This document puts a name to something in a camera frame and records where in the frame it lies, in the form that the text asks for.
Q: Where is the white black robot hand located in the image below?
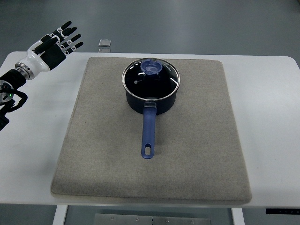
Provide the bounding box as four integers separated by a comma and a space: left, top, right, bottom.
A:
15, 21, 83, 80

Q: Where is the glass pot lid blue knob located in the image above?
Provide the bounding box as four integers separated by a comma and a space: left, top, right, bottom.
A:
122, 58, 180, 100

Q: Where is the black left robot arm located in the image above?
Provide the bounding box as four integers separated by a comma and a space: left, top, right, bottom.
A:
0, 68, 28, 130

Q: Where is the silver floor socket plate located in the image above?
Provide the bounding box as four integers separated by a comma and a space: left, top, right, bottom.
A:
98, 39, 111, 47

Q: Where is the dark blue saucepan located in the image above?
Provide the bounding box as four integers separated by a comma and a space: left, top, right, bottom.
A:
125, 90, 178, 159

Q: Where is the white table leg left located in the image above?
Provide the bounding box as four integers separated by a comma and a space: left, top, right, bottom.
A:
52, 205, 68, 225

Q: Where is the white table leg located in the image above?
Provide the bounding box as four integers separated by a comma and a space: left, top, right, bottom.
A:
231, 208, 245, 225
52, 205, 68, 225

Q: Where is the beige fabric mat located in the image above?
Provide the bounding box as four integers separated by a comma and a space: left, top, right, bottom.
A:
50, 56, 253, 203

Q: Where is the white table leg right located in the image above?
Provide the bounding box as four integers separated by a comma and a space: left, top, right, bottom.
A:
231, 208, 245, 225

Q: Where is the black table control panel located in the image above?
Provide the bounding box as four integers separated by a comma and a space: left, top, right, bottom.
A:
265, 208, 300, 215

